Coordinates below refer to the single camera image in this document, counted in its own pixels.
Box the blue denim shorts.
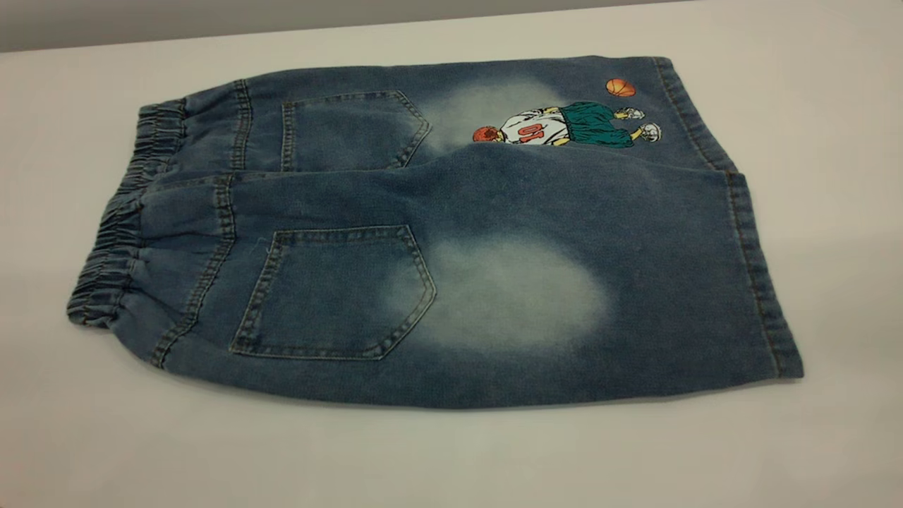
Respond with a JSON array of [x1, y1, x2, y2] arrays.
[[66, 55, 805, 410]]

